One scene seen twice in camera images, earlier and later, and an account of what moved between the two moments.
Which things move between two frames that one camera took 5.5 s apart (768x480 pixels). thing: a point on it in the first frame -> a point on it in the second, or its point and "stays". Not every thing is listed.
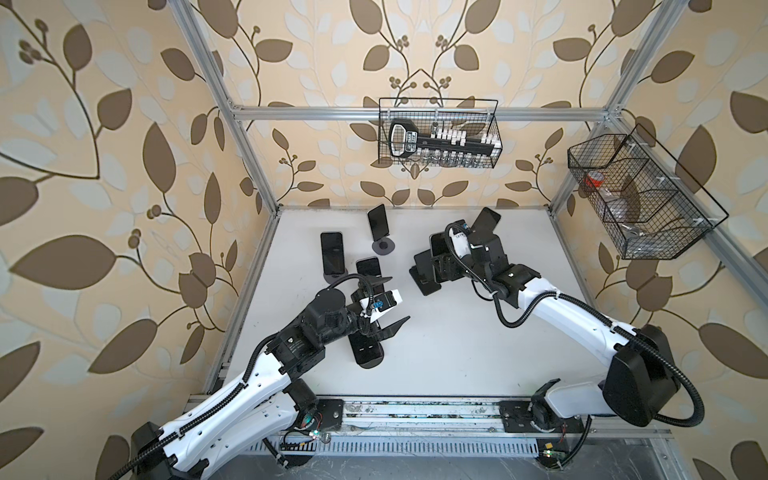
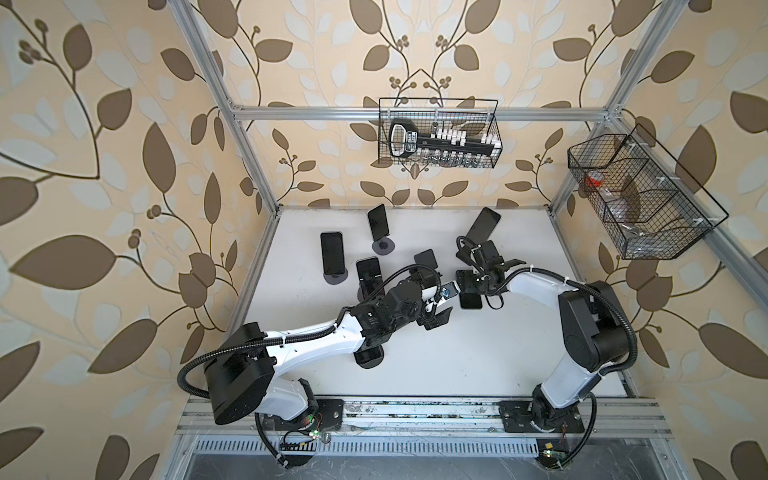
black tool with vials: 405,141 stays
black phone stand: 483,226 stays
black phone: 438,246 -> 470,300
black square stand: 423,273 stays
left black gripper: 389,331 -> 438,319
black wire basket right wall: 651,208 stays
